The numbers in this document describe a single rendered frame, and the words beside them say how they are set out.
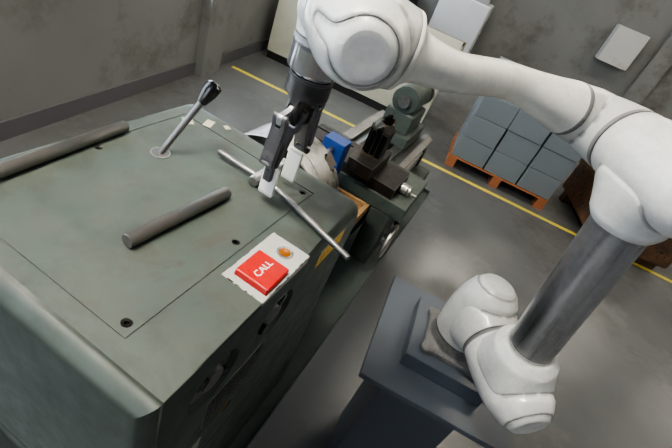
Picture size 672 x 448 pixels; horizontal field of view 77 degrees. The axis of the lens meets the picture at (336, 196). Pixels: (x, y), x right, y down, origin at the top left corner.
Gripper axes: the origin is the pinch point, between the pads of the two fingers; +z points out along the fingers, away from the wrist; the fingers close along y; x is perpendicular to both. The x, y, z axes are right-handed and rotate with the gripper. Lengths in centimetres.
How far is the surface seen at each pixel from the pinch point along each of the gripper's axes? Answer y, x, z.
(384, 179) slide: 78, -5, 33
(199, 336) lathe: -32.3, -11.3, 4.6
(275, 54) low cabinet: 364, 222, 123
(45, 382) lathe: -43.3, 1.7, 15.1
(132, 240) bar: -28.2, 5.3, 2.8
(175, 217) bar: -20.6, 5.0, 2.6
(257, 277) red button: -20.3, -11.0, 3.4
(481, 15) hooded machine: 701, 77, 32
